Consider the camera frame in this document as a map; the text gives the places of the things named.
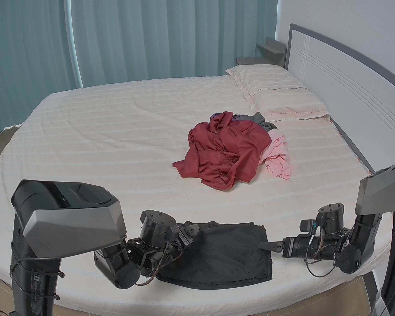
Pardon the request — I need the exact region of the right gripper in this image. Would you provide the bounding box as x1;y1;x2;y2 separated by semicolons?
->
281;236;311;260

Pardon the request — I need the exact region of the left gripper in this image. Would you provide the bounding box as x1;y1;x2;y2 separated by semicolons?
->
176;226;195;247

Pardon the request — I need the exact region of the black polo shirt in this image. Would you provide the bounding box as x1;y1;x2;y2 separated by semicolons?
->
156;221;273;289

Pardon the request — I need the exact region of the bed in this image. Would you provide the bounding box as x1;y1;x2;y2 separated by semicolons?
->
0;23;395;312

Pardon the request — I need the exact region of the dark red garment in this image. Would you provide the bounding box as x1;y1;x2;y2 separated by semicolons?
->
172;111;272;190

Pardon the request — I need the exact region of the pink garment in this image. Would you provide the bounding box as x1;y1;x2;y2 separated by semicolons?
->
262;129;292;179

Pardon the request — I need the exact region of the purple garment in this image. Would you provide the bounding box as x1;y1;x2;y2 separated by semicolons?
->
211;112;247;122

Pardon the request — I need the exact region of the grey garment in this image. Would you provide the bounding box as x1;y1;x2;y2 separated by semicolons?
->
252;111;278;132

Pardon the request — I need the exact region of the cream pillow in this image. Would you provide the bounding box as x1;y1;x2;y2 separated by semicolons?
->
224;65;330;121

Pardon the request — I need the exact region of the grey bedside table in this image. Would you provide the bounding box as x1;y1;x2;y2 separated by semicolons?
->
236;37;287;68

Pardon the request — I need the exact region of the blue-green curtain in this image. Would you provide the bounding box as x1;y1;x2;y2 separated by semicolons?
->
71;0;280;88
0;0;84;134

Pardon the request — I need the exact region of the black cable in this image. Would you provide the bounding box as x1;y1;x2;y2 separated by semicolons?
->
304;258;337;278
10;237;129;276
135;261;167;287

